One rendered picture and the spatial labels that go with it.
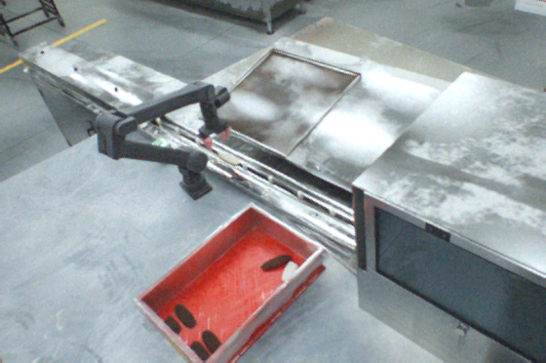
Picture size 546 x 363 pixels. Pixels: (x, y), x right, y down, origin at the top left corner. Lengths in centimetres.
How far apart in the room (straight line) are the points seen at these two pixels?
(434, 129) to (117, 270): 109
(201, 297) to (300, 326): 32
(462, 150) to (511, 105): 21
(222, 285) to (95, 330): 40
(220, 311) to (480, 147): 84
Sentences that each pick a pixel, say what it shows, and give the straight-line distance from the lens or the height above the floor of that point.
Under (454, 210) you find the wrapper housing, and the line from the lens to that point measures 100.
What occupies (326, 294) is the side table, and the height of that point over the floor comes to 82.
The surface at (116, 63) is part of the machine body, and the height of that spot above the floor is 82.
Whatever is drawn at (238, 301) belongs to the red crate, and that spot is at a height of 82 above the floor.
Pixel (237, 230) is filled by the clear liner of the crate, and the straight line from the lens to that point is 157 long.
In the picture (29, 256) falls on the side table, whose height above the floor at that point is 82.
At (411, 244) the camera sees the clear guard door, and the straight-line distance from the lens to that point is 106.
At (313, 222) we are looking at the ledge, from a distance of 156.
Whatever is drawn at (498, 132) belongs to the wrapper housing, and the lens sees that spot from 119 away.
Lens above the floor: 203
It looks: 40 degrees down
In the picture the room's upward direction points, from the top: 12 degrees counter-clockwise
